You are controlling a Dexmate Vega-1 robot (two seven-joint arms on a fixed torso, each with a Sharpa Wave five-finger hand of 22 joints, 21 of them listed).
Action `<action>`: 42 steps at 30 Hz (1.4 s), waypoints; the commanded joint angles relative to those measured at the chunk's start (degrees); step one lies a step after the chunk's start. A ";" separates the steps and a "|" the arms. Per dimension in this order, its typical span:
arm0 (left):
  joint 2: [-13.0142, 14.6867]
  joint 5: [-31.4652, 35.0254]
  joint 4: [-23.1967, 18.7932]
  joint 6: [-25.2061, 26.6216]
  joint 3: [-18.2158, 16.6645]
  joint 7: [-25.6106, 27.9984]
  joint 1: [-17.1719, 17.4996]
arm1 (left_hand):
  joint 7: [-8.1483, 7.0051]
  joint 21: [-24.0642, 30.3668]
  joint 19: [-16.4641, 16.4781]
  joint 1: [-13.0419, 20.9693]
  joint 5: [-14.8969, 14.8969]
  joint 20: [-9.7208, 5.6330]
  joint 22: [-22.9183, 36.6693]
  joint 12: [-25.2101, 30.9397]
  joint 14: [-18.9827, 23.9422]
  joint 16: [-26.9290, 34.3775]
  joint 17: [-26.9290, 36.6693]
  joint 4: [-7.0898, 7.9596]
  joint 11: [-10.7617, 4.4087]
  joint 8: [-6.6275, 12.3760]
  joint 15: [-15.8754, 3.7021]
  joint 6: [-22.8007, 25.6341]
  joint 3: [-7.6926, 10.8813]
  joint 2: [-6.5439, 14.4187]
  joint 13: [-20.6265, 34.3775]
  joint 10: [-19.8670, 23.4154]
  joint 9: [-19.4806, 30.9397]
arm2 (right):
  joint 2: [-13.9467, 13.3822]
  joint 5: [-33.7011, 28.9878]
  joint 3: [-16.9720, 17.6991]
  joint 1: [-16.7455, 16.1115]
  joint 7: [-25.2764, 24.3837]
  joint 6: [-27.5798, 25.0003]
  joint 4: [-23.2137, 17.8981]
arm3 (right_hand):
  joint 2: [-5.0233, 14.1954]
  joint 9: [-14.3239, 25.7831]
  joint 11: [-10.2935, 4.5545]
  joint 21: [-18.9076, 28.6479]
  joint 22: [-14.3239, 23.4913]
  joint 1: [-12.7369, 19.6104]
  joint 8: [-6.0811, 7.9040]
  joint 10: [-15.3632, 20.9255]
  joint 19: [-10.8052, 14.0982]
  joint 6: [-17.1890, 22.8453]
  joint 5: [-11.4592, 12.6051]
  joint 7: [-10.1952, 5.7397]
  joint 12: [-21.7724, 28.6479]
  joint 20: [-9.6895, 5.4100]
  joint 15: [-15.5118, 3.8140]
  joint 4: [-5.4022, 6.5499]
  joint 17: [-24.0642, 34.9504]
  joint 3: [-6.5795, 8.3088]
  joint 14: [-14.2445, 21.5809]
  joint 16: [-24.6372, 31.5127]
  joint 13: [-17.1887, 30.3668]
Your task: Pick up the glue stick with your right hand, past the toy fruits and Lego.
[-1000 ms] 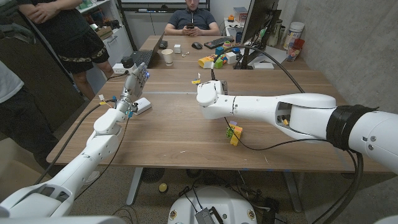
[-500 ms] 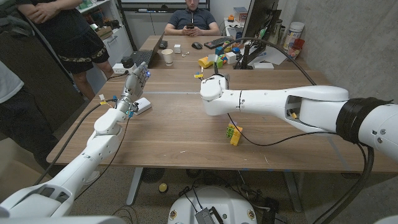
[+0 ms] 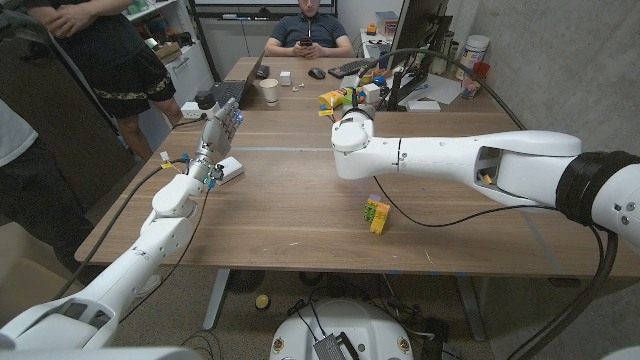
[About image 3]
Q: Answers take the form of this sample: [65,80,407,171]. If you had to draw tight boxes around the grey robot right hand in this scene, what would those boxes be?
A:
[343,103,376,120]

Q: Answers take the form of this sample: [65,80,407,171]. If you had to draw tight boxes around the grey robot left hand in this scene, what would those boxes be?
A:
[192,97,245,186]

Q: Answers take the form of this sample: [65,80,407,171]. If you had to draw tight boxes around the white toy block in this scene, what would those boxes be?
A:
[361,82,382,105]

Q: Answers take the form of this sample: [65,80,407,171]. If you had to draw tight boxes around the yellow green Lego stack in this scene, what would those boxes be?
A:
[363,193,392,236]

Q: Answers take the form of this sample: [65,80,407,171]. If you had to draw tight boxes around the small white device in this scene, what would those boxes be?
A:
[214,155,245,186]

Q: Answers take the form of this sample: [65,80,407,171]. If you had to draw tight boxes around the white power strip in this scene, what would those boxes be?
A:
[179,100,222,121]

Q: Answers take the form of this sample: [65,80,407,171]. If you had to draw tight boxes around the black power adapter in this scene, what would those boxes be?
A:
[193,90,217,111]

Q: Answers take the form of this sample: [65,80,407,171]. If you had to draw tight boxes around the black keyboard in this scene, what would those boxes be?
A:
[327,57,376,80]

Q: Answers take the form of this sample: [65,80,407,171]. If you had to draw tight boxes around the black laptop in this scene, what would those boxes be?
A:
[207,49,266,112]

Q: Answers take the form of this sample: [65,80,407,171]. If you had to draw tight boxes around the black monitor stand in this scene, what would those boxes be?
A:
[388,44,436,112]

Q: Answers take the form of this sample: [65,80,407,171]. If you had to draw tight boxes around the white side table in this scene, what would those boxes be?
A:
[358,27,396,61]

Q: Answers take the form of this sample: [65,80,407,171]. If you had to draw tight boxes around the flat white box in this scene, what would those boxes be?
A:
[407,98,442,113]

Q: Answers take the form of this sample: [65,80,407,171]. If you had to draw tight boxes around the white paper cup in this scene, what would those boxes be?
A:
[258,78,280,108]

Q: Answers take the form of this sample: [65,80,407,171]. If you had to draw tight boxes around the white shelf cabinet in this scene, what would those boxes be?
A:
[122,0,216,101]

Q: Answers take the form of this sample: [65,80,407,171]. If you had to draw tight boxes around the white paper sheet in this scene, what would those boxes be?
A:
[399,73,464,106]

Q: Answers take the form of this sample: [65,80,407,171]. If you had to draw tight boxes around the clear storage box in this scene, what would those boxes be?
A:
[374,10,400,37]

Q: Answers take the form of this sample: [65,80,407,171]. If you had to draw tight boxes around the seated person dark polo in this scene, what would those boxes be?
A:
[263,0,355,59]

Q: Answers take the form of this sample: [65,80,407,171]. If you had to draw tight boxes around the black computer monitor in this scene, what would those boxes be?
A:
[385,0,451,74]

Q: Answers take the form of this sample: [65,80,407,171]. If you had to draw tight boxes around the brown cardboard box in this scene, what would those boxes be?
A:
[152,41,184,66]

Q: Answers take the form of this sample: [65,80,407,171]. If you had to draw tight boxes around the dark drink bottle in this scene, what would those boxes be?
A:
[429,30,456,76]

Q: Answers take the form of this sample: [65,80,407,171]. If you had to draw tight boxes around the clear glass jar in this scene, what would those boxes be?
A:
[459,72,484,100]

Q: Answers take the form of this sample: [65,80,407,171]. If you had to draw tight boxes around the white labelled canister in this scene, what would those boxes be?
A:
[454,33,491,81]

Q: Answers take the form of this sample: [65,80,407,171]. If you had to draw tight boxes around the standing person black shorts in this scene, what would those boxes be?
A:
[4,0,184,161]

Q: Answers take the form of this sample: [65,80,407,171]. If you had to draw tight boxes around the black floor fan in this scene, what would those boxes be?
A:
[225,269,266,295]

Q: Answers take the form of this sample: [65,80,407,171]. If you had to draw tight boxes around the grey table leg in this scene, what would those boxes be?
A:
[202,268,232,332]
[454,275,489,343]

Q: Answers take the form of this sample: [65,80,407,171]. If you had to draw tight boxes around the person in white shirt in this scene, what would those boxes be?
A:
[0,98,101,271]

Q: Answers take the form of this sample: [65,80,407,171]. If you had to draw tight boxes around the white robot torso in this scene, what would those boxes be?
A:
[269,298,415,360]

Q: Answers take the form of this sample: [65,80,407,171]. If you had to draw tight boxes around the grey finned module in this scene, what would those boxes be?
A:
[313,332,361,360]

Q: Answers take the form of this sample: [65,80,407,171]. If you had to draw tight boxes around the beige chair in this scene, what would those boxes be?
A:
[0,222,86,326]

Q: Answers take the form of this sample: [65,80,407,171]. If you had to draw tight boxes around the whiteboard with black frame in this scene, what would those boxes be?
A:
[185,0,339,24]

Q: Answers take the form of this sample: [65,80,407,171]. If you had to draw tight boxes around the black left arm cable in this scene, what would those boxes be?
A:
[52,157,191,301]

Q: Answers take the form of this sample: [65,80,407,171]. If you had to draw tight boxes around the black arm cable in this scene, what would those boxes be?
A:
[359,47,621,360]
[52,157,191,301]

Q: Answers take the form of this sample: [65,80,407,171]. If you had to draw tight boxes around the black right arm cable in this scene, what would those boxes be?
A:
[359,47,621,360]

